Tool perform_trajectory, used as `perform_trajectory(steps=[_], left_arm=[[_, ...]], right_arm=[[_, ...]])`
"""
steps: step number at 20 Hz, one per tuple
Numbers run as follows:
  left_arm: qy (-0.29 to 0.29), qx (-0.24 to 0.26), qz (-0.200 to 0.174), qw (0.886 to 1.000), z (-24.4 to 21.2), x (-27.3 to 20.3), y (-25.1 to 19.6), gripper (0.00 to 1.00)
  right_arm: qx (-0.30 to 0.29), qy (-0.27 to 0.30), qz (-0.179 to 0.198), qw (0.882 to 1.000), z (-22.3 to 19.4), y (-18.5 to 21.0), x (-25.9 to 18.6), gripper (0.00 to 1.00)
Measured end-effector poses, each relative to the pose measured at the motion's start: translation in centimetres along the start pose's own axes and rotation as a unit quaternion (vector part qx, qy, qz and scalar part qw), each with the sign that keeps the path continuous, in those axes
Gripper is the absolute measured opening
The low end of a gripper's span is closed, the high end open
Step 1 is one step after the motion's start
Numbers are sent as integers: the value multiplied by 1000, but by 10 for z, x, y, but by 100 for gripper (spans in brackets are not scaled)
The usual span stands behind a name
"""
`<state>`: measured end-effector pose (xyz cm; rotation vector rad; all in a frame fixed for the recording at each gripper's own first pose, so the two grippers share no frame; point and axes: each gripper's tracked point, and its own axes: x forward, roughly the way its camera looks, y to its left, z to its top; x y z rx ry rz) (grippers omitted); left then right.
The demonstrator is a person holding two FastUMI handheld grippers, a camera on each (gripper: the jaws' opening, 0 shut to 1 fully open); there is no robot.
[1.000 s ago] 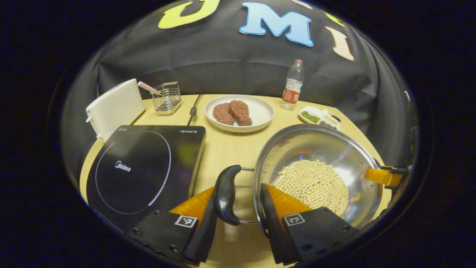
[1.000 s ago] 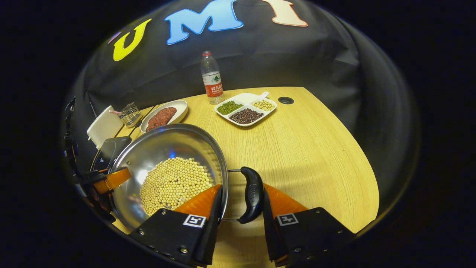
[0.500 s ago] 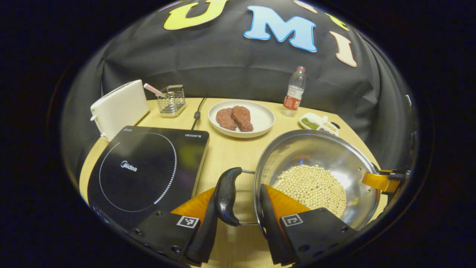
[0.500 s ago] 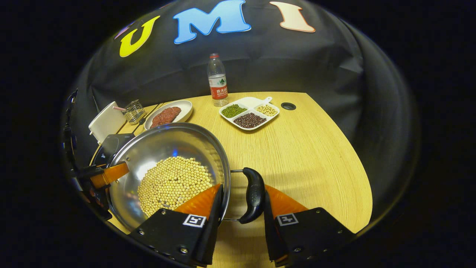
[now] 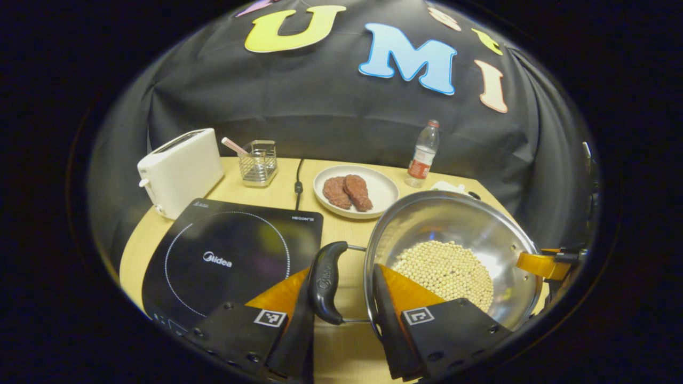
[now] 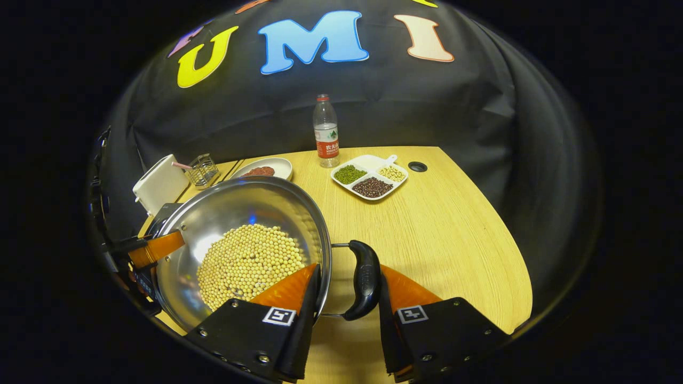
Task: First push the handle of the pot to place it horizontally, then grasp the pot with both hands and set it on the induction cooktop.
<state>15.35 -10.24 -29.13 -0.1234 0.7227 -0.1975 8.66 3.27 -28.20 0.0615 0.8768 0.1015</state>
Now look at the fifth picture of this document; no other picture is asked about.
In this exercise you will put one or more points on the stainless steel pot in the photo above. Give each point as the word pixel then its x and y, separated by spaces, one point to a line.
pixel 453 221

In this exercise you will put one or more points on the black induction cooktop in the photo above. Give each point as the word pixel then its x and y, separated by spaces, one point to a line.
pixel 224 256

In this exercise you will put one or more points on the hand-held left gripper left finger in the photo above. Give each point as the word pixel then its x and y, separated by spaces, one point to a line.
pixel 291 346

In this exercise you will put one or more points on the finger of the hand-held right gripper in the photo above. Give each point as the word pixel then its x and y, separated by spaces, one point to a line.
pixel 541 265

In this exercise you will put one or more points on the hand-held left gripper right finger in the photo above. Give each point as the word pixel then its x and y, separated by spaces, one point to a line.
pixel 392 341

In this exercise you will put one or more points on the pink striped straw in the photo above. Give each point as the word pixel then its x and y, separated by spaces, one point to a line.
pixel 233 145

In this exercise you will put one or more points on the pile of soybeans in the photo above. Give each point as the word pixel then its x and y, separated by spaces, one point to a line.
pixel 448 272

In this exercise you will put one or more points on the white toaster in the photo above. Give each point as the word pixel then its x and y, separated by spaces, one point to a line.
pixel 181 170

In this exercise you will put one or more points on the white divided dish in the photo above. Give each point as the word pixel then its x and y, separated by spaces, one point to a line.
pixel 447 187

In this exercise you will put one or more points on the brown meat patty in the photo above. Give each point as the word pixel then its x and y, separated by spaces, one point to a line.
pixel 358 192
pixel 333 193

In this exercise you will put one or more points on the clear glass holder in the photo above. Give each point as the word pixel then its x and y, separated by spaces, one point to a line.
pixel 259 165

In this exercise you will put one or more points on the white round plate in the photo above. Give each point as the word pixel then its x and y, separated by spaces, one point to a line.
pixel 381 189

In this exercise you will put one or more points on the clear plastic water bottle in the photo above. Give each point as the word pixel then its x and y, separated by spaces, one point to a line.
pixel 423 160

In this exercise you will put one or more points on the black backdrop cloth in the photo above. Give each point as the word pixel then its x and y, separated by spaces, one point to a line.
pixel 293 90

